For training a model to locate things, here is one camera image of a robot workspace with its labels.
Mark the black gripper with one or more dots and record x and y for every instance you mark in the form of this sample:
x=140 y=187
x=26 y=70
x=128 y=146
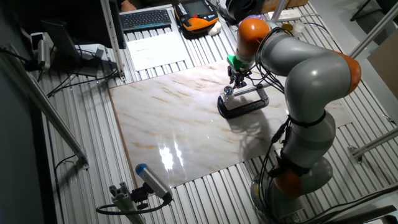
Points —
x=237 y=73

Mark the silver metal jar lid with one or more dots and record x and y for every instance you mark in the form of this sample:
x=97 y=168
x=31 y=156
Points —
x=228 y=91

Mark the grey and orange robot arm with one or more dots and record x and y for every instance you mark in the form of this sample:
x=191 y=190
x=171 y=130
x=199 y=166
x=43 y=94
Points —
x=314 y=81

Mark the small clear glass jar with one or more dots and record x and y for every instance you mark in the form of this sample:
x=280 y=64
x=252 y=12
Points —
x=228 y=101

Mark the jar with yellow lid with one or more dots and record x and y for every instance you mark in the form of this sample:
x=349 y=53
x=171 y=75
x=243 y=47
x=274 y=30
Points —
x=287 y=27

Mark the person's hand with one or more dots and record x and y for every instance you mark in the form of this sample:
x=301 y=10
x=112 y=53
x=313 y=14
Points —
x=127 y=6

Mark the black C-clamp with steel screw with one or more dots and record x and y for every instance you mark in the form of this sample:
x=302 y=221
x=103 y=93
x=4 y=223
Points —
x=245 y=109

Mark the small white rounded object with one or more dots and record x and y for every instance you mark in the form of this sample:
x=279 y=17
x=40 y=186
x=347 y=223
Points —
x=215 y=29

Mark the orange and black teach pendant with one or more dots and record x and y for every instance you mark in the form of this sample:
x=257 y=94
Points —
x=199 y=23

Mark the large black round object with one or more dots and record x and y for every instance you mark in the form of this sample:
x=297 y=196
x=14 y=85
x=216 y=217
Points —
x=242 y=7

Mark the marble pattern board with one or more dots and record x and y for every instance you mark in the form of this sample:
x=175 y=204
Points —
x=171 y=124

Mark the white plastic cup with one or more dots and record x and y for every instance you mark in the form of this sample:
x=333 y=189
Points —
x=298 y=29

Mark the white power strip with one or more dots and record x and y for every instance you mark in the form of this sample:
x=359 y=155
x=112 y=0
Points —
x=292 y=14

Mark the white printed paper sheet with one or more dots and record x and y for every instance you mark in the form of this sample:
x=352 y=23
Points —
x=155 y=51

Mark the brown cardboard box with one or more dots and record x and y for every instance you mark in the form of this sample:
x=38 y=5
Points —
x=298 y=2

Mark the black computer keyboard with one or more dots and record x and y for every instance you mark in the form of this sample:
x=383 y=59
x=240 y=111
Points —
x=144 y=20

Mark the brown cardboard panel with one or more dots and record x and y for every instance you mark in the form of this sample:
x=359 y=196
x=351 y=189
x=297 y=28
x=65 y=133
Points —
x=387 y=68

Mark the grey desktop device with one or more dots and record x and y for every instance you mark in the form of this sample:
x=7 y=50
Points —
x=91 y=54

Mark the black computer monitor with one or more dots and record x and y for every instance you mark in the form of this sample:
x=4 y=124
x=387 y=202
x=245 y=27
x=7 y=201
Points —
x=90 y=21

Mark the black monitor stand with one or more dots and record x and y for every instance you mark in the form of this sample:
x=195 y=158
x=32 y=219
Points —
x=60 y=40

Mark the long slanted aluminium beam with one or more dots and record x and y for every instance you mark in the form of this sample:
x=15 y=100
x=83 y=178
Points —
x=46 y=105

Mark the silver upright post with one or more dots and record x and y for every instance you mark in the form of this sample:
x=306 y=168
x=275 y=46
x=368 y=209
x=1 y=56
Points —
x=280 y=11

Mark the silver camera with blue end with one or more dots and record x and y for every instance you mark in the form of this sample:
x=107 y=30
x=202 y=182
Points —
x=152 y=180

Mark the aluminium upright frame post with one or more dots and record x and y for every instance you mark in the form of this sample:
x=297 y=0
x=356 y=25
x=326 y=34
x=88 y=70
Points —
x=112 y=37

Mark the slanted aluminium frame beam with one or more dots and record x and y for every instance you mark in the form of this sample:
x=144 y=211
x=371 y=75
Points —
x=373 y=31

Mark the aluminium beam with bracket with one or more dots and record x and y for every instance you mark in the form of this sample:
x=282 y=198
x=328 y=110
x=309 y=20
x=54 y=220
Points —
x=376 y=143

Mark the black camera ball mount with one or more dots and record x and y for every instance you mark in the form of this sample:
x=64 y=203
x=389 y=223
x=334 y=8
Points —
x=140 y=196

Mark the short aluminium profile post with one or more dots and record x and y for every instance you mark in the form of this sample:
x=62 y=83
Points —
x=124 y=202

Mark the silver camera on bracket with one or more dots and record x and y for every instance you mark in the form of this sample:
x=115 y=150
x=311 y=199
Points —
x=43 y=53

